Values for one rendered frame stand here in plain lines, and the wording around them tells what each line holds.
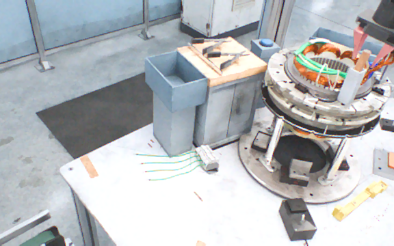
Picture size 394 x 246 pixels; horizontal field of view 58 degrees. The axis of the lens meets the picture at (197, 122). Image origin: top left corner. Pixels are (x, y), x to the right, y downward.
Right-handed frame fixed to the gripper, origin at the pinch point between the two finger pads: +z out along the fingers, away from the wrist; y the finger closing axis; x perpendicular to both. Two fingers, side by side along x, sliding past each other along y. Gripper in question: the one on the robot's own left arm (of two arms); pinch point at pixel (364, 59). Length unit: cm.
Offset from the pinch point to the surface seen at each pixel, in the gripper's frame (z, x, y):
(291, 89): 12.8, -5.4, -10.9
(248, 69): 17.4, -1.0, -25.7
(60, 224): 131, -37, -82
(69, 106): 138, 21, -158
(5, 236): 48, -68, -42
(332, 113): 14.0, -3.6, 0.3
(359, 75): 3.1, -1.5, 1.0
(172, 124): 33, -21, -34
